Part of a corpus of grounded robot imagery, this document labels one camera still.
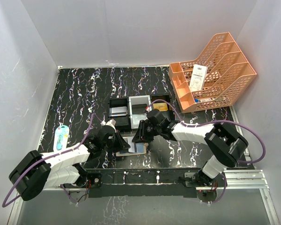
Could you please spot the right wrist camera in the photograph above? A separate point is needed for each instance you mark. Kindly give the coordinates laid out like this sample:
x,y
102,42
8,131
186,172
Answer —
x,y
148,109

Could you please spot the blue packaged item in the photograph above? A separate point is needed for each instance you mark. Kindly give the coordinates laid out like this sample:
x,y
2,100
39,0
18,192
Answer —
x,y
61,138

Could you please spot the black front base bar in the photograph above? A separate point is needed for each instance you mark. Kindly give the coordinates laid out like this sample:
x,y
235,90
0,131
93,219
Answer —
x,y
149,182

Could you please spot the orange plastic file organizer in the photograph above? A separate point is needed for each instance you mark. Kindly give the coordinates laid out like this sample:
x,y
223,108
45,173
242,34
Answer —
x,y
229,73

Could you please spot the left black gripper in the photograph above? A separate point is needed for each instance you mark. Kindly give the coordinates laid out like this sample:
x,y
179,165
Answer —
x,y
118,142

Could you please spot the white paper receipt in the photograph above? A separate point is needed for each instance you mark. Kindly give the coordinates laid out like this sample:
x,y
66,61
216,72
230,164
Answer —
x,y
199,73

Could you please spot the beige leather card holder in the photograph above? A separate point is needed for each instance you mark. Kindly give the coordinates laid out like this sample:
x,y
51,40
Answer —
x,y
141,149

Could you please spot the gold card in right tray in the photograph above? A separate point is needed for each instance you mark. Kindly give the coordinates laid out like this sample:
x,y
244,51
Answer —
x,y
161,106

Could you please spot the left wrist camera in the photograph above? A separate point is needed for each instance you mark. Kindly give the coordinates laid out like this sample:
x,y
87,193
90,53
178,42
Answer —
x,y
110,123

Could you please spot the right black tray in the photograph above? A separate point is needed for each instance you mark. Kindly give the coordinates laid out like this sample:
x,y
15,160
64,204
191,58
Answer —
x,y
170,115

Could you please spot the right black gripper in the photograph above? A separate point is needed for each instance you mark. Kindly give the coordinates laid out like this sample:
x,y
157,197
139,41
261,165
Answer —
x,y
143,131

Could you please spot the silver card in left tray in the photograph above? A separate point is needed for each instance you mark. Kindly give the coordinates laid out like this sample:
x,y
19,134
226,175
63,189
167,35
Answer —
x,y
119,111

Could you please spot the left black tray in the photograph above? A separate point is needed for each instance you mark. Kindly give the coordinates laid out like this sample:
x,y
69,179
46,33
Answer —
x,y
122,122

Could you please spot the white middle tray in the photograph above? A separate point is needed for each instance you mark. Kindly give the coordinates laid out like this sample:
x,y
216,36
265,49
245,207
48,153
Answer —
x,y
136,118

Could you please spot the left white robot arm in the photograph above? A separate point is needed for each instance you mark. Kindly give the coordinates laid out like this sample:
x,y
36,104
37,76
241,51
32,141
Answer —
x,y
38,171

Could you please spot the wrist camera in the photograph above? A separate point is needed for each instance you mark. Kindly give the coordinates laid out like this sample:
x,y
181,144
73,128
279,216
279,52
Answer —
x,y
110,123
148,109

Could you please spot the black tray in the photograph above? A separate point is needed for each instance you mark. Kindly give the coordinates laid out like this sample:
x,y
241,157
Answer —
x,y
170,115
122,122

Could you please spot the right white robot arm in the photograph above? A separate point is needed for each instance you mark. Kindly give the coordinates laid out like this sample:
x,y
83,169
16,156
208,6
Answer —
x,y
226,144

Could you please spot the aluminium frame rail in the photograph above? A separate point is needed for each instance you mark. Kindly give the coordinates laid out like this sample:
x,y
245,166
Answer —
x,y
245,200

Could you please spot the black card in white tray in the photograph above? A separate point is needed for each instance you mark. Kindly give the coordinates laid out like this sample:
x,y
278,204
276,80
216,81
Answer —
x,y
138,108

